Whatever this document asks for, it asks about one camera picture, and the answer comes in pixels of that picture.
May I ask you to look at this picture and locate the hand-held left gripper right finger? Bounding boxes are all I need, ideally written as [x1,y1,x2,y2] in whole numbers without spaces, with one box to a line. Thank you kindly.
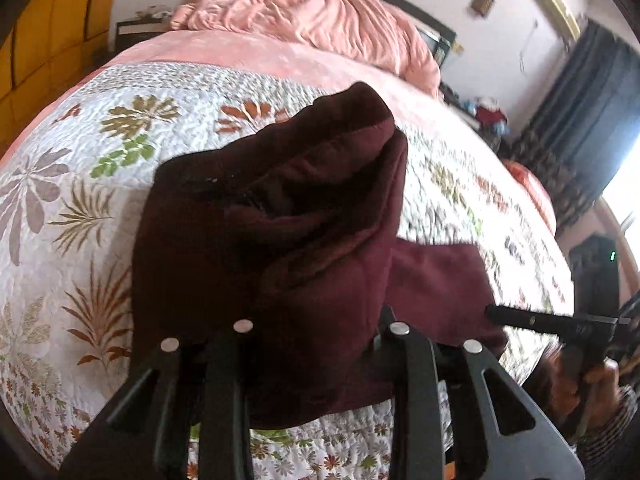
[372,305,586,480]

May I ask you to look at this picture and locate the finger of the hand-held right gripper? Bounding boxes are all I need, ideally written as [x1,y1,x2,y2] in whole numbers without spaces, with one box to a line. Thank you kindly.
[486,305,632,336]

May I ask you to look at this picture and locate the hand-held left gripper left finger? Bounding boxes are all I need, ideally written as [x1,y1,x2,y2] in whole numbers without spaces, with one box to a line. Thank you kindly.
[60,320,256,480]

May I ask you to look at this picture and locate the maroon pants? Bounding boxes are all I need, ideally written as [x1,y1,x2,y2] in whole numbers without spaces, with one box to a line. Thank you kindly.
[131,81,508,431]

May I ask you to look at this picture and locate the person's right forearm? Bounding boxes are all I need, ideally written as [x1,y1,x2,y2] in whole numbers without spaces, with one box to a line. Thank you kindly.
[575,390,640,468]

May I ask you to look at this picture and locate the person's right hand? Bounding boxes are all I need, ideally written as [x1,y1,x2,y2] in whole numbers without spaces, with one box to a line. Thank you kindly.
[545,357,625,431]

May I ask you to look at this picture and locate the orange striped pillow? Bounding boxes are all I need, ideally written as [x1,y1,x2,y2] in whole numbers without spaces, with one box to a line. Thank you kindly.
[502,159,557,233]

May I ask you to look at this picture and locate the dark patterned curtain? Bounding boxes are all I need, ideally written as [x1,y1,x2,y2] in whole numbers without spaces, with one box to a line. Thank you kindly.
[515,19,638,233]

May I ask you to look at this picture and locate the red clothes pile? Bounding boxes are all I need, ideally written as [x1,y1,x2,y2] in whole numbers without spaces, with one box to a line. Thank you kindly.
[475,99,508,128]

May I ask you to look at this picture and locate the white floral quilt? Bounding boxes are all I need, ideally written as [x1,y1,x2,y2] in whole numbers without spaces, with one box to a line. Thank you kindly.
[0,60,576,480]

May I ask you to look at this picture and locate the beige air conditioner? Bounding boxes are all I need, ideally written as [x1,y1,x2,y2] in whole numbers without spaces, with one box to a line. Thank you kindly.
[531,0,582,40]

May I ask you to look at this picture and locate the pink bed sheet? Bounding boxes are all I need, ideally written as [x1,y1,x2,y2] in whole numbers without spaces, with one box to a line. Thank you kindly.
[0,30,506,171]

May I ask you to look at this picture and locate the dark nightstand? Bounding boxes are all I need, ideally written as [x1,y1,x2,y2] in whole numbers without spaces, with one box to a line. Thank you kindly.
[115,15,173,53]

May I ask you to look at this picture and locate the crumpled pink duvet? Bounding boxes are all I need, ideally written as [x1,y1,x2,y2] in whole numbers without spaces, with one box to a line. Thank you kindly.
[169,0,442,98]

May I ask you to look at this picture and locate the yellow wooden wardrobe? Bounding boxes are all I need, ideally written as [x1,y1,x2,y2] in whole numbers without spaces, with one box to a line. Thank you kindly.
[0,0,123,126]

